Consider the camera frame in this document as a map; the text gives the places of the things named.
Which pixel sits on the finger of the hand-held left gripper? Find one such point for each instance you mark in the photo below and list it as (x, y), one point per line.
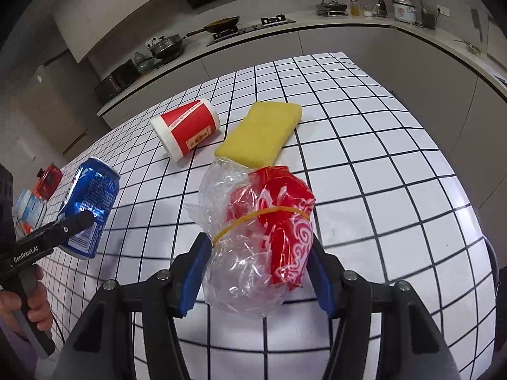
(69, 225)

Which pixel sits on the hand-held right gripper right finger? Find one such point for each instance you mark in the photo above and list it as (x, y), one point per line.
(323, 281)

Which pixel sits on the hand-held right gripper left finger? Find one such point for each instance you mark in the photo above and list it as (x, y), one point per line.
(194, 277)

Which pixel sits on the blue soda can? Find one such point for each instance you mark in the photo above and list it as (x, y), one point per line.
(89, 206)

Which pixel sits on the clear plastic bag red wrapper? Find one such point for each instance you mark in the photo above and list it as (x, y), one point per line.
(257, 241)

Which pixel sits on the person's left forearm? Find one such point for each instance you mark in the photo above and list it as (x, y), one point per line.
(12, 348)

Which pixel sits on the person's left hand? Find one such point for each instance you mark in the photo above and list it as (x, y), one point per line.
(39, 304)

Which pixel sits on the blue white packet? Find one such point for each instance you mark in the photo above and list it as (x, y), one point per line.
(29, 208)

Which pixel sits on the small red pot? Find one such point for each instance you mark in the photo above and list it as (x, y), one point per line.
(47, 180)

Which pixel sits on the white checkered tablecloth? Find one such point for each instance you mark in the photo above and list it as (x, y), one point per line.
(396, 186)

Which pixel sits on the grey refrigerator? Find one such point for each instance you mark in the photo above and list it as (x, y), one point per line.
(51, 103)

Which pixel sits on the red white paper cup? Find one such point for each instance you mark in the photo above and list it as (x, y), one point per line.
(186, 128)

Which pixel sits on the black countertop oven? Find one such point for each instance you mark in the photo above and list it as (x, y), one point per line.
(115, 80)

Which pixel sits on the yellow sponge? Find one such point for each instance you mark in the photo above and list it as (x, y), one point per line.
(261, 134)

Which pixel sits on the green teapot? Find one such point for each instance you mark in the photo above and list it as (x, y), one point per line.
(140, 61)

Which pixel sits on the wok with glass lid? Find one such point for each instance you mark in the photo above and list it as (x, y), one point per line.
(167, 45)

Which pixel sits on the grey kitchen counter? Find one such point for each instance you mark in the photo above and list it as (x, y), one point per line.
(336, 47)

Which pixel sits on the black frying pan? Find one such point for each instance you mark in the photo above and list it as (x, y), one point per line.
(220, 25)

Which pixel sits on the black gas stove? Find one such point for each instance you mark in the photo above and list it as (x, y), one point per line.
(253, 27)

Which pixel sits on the yellow oil bottle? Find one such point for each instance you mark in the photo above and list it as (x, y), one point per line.
(355, 8)

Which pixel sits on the sink faucet with basket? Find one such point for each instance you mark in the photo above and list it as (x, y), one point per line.
(330, 4)

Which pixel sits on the dark utensil holder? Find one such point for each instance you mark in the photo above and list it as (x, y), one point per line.
(427, 19)

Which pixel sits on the dark glass bottle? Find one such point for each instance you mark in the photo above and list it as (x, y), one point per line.
(380, 4)

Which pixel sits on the white rice cooker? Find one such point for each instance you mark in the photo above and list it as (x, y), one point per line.
(404, 10)

